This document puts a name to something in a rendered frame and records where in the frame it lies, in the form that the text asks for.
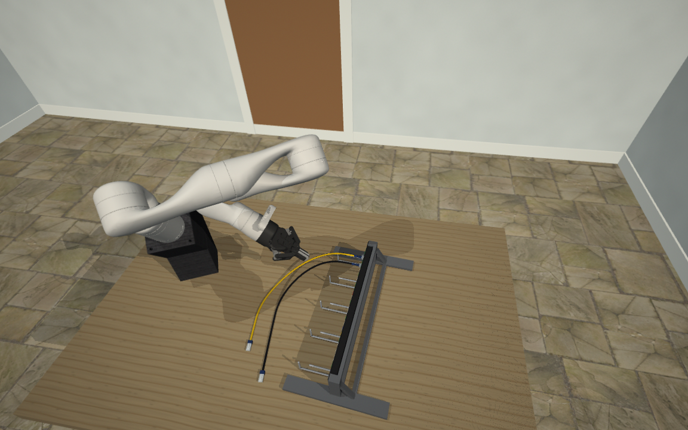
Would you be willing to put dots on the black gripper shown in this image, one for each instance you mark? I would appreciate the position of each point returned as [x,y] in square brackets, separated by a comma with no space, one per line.
[285,240]

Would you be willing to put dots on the dark grey patch panel rack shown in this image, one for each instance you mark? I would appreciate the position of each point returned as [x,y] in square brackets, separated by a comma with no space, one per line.
[336,392]

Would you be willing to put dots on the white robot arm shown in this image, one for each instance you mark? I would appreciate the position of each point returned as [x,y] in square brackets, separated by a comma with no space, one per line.
[123,209]

